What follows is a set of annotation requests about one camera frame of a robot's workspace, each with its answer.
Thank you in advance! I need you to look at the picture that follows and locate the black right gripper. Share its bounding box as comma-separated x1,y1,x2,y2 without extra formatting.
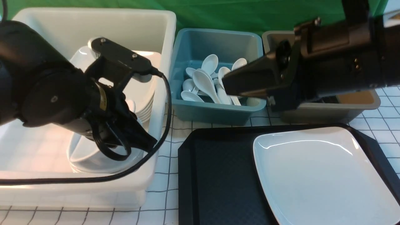
222,39,316,112

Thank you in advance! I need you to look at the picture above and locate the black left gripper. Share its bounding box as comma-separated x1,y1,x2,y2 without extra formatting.
78,80,157,153

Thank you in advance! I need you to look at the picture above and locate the white bowl front tray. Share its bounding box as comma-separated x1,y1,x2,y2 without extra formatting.
67,133,144,174

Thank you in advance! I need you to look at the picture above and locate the large white square plate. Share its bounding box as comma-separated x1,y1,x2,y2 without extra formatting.
253,127,400,225

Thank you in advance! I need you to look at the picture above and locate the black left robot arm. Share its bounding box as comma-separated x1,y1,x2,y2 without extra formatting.
1,20,156,151

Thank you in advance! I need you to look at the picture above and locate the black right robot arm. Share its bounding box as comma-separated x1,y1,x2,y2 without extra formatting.
222,0,400,112

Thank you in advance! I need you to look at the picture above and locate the white spoon upper right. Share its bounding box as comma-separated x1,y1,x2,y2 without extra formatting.
231,58,247,70

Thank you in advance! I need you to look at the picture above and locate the white spoon centre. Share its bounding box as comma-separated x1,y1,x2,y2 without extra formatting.
217,67,241,106

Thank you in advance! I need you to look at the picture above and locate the stack of white plates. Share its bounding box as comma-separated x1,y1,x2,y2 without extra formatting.
69,46,156,123

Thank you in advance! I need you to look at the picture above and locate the white spoon upper left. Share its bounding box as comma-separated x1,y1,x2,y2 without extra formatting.
201,54,219,75

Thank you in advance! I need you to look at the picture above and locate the white spoon in bin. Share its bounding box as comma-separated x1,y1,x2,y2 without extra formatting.
192,70,221,104

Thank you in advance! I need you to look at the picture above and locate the green backdrop cloth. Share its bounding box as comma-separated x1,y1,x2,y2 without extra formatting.
0,0,388,36

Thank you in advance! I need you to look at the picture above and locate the blue plastic spoon bin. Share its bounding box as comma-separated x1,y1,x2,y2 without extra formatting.
169,28,266,126

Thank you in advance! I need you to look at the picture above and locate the checkered white tablecloth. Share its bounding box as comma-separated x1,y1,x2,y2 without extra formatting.
1,87,399,225

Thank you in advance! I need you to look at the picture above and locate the brown plastic chopstick bin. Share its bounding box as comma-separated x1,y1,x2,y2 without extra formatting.
261,30,381,123

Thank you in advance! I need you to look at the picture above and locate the black serving tray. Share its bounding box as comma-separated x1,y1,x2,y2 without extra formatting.
178,123,399,225

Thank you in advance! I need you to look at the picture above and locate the large white plastic bin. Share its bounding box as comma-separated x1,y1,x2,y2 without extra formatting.
1,7,176,210

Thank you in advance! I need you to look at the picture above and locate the wrist camera mount plate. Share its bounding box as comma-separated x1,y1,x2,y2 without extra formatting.
85,37,165,93

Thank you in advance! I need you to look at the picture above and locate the black camera cable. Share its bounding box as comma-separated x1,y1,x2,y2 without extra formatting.
0,67,172,185

